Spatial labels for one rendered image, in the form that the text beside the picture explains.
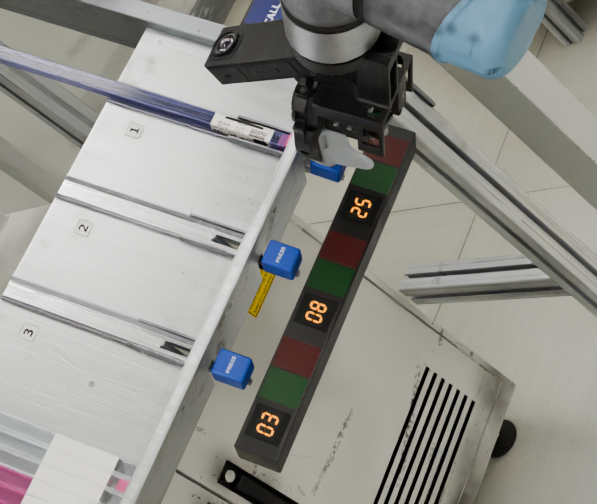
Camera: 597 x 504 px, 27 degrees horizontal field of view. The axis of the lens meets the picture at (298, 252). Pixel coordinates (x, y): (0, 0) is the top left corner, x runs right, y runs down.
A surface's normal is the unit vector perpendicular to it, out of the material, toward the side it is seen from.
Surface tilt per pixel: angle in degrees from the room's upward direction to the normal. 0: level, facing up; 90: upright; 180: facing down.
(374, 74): 90
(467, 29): 57
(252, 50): 11
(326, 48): 101
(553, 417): 0
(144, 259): 43
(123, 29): 90
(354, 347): 90
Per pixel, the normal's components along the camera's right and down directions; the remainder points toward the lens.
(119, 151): -0.09, -0.43
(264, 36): -0.57, -0.53
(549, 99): 0.65, -0.18
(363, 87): -0.38, 0.85
